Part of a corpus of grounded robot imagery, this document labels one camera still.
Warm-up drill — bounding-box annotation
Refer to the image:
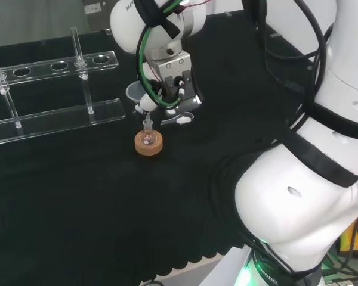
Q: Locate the clear round-bottom flask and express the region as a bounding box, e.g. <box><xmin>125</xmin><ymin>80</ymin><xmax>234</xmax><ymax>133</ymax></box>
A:
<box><xmin>139</xmin><ymin>119</ymin><xmax>156</xmax><ymax>147</ymax></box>

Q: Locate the black bench cloth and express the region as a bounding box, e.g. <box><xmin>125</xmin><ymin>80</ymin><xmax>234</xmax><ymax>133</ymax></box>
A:
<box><xmin>0</xmin><ymin>10</ymin><xmax>317</xmax><ymax>286</ymax></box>

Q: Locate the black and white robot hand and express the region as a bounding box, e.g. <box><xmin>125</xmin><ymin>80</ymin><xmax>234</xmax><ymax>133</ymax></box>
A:
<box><xmin>135</xmin><ymin>52</ymin><xmax>203</xmax><ymax>119</ymax></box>

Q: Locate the green cable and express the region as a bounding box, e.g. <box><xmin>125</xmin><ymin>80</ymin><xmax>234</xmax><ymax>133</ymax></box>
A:
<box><xmin>135</xmin><ymin>0</ymin><xmax>186</xmax><ymax>110</ymax></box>

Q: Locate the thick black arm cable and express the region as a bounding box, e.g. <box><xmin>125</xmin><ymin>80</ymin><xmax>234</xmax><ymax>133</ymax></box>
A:
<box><xmin>242</xmin><ymin>0</ymin><xmax>335</xmax><ymax>101</ymax></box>

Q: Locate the grey box with label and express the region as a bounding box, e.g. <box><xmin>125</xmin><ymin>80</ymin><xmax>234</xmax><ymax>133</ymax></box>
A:
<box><xmin>83</xmin><ymin>0</ymin><xmax>118</xmax><ymax>32</ymax></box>

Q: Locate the clear glass funnel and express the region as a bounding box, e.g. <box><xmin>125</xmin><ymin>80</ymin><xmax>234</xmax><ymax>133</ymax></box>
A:
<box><xmin>125</xmin><ymin>82</ymin><xmax>153</xmax><ymax>132</ymax></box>

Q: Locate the clear funnel stand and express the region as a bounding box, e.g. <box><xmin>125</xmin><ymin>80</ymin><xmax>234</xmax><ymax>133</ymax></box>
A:
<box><xmin>0</xmin><ymin>26</ymin><xmax>126</xmax><ymax>147</ymax></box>

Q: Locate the cork ring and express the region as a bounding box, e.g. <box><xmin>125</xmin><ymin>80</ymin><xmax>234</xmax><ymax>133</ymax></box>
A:
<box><xmin>134</xmin><ymin>132</ymin><xmax>163</xmax><ymax>157</ymax></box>

